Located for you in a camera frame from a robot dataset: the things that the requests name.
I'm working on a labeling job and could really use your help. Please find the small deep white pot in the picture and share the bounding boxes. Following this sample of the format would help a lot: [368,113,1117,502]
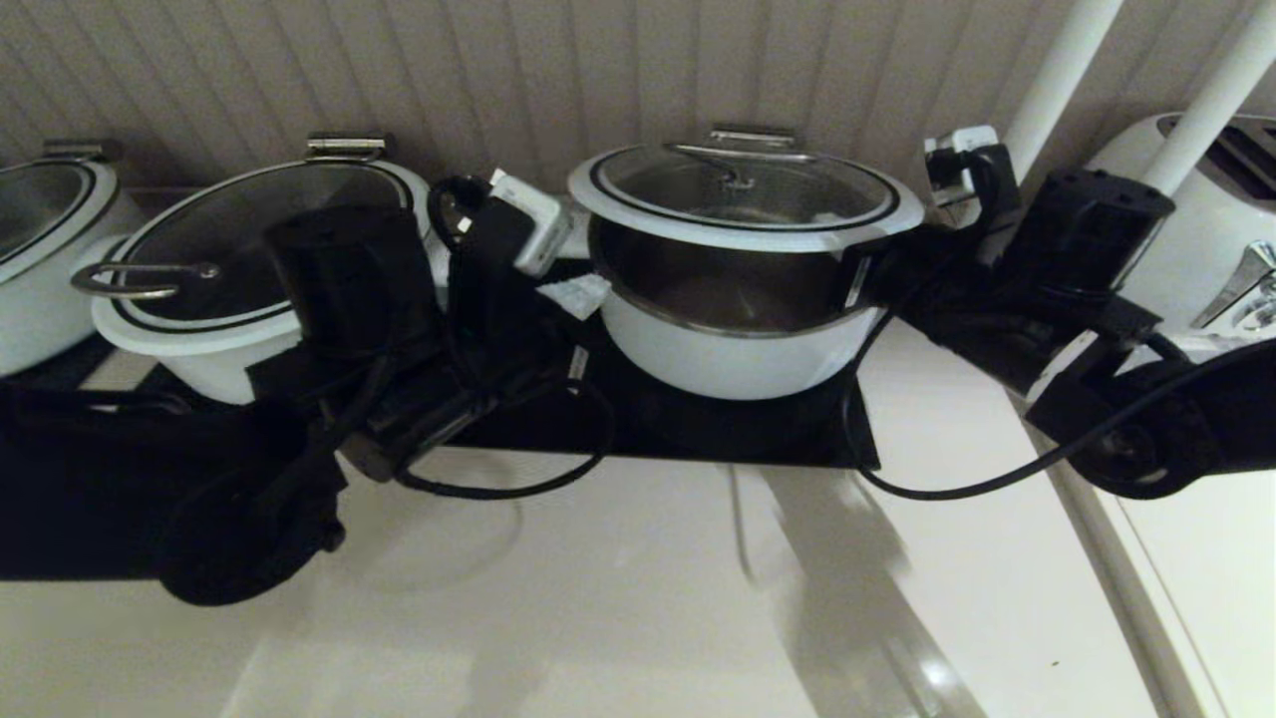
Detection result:
[588,214,883,402]

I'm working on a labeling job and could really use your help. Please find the wide white cooking pot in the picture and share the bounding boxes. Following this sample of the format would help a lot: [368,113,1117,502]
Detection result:
[90,184,450,407]
[0,194,151,378]

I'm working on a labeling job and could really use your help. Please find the glass lid white rim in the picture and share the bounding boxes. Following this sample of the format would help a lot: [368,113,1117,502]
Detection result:
[0,160,126,290]

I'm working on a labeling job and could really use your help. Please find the large black induction cooktop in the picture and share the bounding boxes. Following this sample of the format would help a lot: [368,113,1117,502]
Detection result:
[60,259,880,470]

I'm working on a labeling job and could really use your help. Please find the white slanted pole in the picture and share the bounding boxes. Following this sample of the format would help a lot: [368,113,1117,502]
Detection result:
[1141,0,1276,195]
[1002,0,1127,180]

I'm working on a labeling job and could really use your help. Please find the small black induction cooktop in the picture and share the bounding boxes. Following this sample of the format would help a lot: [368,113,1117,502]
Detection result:
[0,334,111,390]

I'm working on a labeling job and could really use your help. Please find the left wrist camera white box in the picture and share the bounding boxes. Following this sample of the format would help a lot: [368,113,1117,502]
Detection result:
[429,170,574,290]

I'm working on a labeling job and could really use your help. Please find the glass lid loop steel handle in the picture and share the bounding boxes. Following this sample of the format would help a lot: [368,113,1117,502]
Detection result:
[72,160,430,357]

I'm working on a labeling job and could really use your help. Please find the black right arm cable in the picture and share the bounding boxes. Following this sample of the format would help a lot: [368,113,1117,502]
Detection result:
[840,299,1276,502]

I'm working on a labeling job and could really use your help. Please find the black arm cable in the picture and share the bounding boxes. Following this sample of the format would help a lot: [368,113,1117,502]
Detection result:
[840,299,1276,502]
[394,379,614,500]

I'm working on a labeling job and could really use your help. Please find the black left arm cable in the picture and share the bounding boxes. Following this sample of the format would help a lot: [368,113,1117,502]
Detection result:
[394,379,614,500]

